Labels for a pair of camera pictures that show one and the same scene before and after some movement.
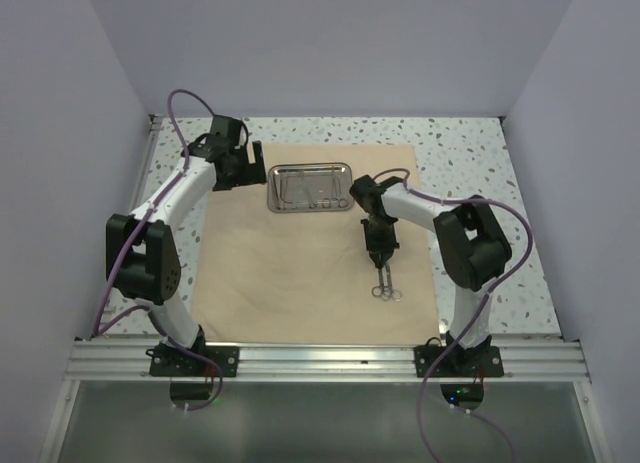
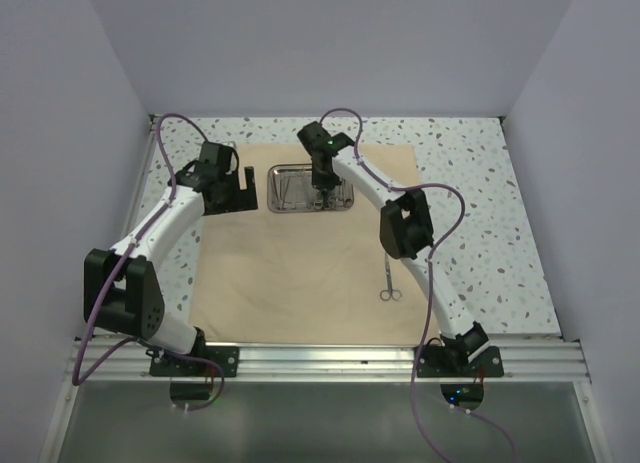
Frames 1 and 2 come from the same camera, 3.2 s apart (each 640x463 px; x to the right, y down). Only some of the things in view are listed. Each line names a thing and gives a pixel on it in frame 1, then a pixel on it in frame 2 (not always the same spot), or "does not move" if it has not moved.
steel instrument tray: [305, 188] does not move
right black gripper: [384, 249] -> [324, 185]
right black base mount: [458, 361] does not move
